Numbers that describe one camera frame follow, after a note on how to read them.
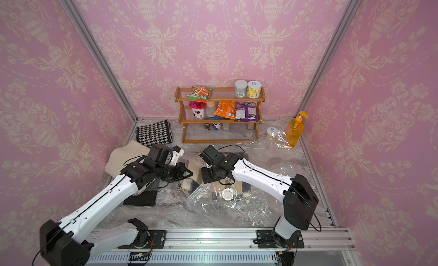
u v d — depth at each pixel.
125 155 0.95
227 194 0.81
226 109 1.01
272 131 1.07
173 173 0.66
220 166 0.55
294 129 0.95
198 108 0.95
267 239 0.73
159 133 1.09
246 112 1.00
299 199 0.42
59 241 0.38
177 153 0.71
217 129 1.13
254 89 0.88
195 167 0.79
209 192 0.71
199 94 0.87
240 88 0.89
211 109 0.98
